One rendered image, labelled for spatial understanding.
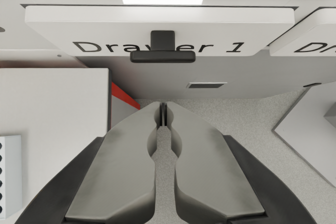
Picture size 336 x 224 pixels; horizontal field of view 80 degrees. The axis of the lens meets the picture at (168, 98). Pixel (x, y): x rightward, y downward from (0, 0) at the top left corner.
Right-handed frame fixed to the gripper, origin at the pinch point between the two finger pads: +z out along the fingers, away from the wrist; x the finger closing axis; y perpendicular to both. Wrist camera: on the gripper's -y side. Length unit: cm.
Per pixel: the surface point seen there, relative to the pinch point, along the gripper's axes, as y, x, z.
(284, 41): -0.4, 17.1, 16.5
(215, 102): 49, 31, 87
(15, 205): 24.1, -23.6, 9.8
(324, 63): 6.9, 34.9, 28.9
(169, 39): -1.7, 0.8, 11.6
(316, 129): 60, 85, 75
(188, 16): -4.1, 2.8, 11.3
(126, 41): -0.7, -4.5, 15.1
